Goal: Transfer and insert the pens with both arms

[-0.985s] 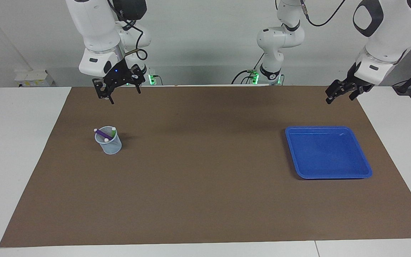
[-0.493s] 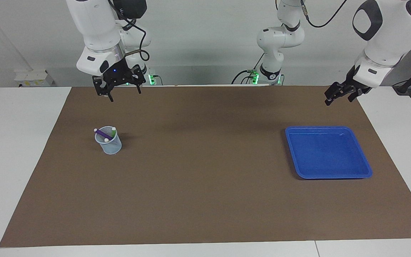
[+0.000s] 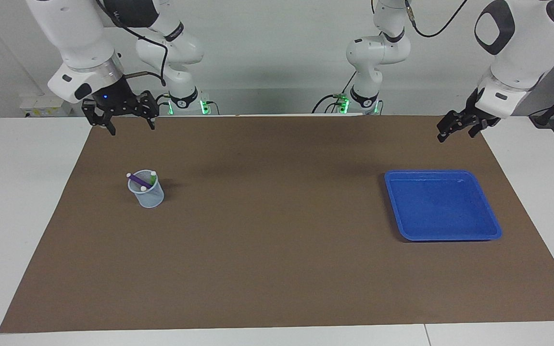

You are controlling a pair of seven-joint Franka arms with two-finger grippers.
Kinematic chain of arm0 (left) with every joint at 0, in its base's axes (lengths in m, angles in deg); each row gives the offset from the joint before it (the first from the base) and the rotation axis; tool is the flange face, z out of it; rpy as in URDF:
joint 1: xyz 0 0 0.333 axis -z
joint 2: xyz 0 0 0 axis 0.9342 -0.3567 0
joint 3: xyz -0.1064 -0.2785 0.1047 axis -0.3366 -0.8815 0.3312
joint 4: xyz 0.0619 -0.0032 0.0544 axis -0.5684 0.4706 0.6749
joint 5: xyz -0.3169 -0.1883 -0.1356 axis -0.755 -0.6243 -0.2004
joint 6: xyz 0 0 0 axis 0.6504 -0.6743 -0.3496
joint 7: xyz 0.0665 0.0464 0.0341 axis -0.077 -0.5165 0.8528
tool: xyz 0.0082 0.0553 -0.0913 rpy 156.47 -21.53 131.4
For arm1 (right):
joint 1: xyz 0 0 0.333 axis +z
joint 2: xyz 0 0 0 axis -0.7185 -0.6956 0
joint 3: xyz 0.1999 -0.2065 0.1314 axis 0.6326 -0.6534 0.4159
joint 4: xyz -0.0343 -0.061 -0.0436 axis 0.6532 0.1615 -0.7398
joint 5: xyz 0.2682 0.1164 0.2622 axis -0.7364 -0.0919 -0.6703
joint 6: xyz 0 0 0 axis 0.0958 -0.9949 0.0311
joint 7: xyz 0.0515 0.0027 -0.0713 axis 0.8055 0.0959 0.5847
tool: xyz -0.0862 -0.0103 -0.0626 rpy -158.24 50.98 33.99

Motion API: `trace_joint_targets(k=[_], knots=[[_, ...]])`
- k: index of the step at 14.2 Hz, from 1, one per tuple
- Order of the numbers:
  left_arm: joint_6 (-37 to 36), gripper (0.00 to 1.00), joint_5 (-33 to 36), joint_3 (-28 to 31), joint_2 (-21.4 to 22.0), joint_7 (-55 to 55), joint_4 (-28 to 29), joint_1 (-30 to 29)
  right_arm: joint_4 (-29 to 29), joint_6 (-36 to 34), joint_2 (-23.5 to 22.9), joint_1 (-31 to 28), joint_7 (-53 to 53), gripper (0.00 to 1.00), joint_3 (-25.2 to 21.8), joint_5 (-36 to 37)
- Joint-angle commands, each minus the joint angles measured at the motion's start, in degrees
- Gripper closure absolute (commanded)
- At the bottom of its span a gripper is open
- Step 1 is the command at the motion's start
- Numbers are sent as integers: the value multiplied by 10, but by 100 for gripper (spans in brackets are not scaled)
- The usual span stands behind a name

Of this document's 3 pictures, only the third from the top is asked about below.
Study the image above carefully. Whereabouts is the translucent plastic cup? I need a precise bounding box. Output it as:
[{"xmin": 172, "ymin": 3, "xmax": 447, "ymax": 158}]
[{"xmin": 127, "ymin": 169, "xmax": 165, "ymax": 209}]

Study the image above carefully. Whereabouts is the brown table mat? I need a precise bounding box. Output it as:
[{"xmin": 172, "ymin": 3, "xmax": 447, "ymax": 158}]
[{"xmin": 0, "ymin": 114, "xmax": 554, "ymax": 334}]

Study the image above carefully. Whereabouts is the white power strip box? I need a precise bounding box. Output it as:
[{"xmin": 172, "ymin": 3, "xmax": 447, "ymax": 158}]
[{"xmin": 19, "ymin": 94, "xmax": 73, "ymax": 117}]

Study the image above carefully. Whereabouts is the black left base cable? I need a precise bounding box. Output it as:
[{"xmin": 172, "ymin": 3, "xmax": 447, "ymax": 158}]
[{"xmin": 312, "ymin": 72, "xmax": 357, "ymax": 114}]

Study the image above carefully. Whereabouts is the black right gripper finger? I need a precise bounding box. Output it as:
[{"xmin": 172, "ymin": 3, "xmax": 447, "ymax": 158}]
[
  {"xmin": 81, "ymin": 99, "xmax": 116, "ymax": 136},
  {"xmin": 135, "ymin": 90, "xmax": 159, "ymax": 130}
]

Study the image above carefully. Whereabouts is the black base cable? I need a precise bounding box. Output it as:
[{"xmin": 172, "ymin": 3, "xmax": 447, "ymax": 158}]
[
  {"xmin": 312, "ymin": 72, "xmax": 357, "ymax": 114},
  {"xmin": 154, "ymin": 94, "xmax": 172, "ymax": 116}
]

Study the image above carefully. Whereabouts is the purple marker pen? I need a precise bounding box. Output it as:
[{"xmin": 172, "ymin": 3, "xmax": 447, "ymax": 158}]
[{"xmin": 126, "ymin": 173, "xmax": 153, "ymax": 189}]

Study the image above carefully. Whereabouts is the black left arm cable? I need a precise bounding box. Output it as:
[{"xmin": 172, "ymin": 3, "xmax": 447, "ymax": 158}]
[{"xmin": 404, "ymin": 0, "xmax": 470, "ymax": 38}]

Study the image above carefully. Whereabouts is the blue plastic tray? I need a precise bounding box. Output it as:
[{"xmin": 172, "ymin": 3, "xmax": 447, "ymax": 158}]
[{"xmin": 384, "ymin": 170, "xmax": 503, "ymax": 242}]

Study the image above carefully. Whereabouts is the black right base cable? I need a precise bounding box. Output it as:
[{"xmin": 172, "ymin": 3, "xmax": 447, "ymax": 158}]
[{"xmin": 154, "ymin": 94, "xmax": 172, "ymax": 116}]

